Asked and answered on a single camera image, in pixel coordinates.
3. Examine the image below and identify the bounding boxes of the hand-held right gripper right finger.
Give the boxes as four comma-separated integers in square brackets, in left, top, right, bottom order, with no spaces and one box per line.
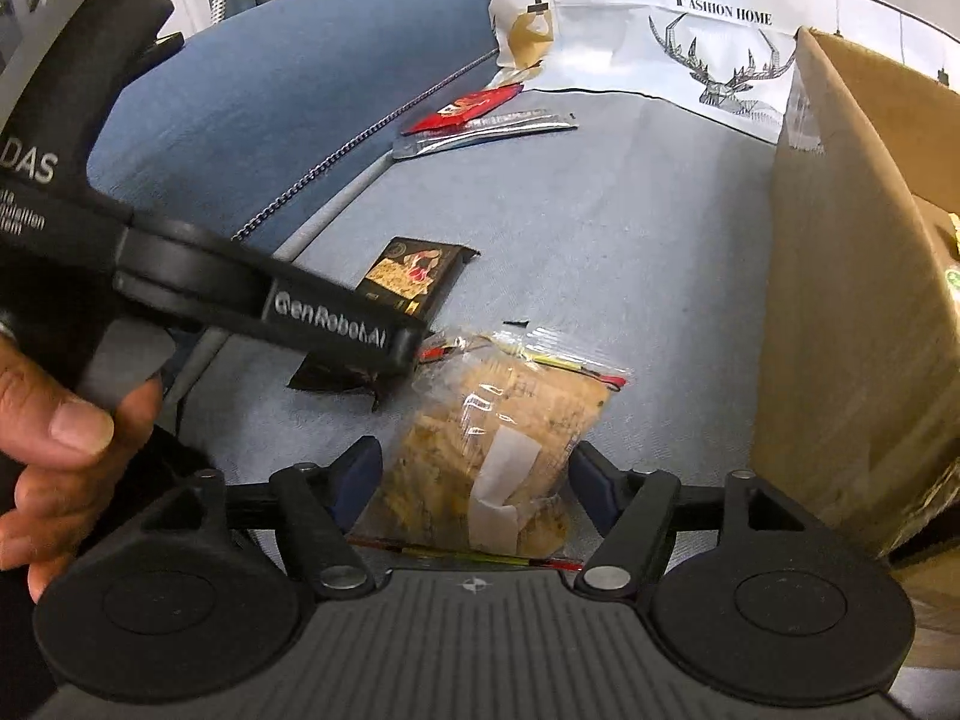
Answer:
[568,439,800,593]

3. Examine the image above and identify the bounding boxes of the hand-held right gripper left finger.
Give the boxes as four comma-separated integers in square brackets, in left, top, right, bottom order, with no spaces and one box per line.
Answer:
[174,435,385,595]

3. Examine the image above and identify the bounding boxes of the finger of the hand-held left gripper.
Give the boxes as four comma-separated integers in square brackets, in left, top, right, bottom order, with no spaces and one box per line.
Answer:
[251,255,430,380]

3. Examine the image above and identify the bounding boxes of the black snack packet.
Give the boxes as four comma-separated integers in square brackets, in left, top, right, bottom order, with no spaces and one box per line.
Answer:
[285,236,481,415]

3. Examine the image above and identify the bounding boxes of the clear snack packet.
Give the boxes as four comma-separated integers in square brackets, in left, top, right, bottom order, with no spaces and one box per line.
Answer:
[346,326,632,572]

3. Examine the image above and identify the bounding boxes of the brown cardboard box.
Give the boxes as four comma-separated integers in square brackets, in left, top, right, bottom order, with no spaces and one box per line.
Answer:
[750,25,960,565]

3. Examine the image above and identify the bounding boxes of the person's left hand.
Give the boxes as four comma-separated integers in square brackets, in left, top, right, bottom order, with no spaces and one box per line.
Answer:
[0,334,164,606]

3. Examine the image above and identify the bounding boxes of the red snack packet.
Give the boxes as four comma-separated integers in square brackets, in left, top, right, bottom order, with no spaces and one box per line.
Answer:
[401,85,524,137]

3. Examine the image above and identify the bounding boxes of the silver snack packet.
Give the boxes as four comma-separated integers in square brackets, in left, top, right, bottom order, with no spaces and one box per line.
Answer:
[391,108,580,161]

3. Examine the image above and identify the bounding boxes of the grey sofa with deer cover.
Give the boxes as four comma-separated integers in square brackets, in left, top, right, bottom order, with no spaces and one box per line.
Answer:
[176,0,960,548]

